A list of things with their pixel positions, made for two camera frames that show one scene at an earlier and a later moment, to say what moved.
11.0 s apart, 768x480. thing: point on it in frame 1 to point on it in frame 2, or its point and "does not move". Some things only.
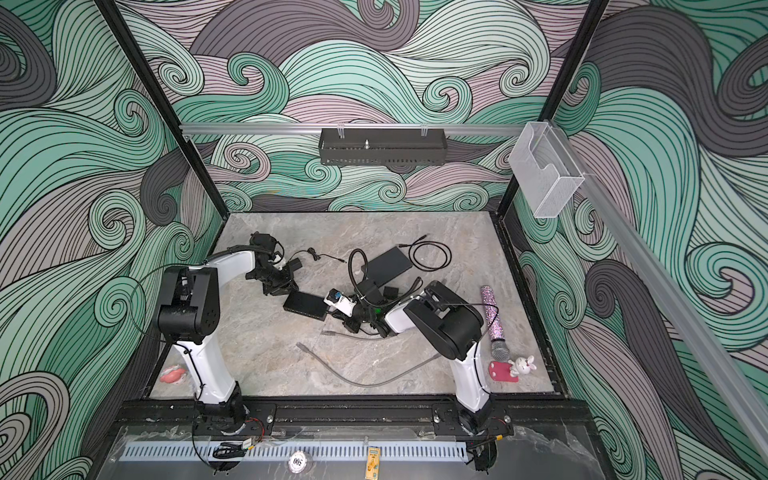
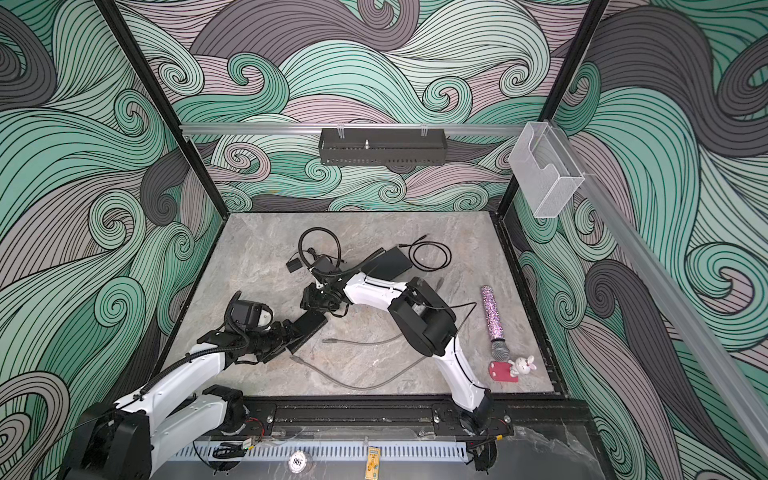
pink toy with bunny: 509,372 does not move
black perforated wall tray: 384,147 does not move
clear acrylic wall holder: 547,173 does not move
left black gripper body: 276,282 to 273,340
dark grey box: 387,266 does not move
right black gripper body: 358,316 to 317,298
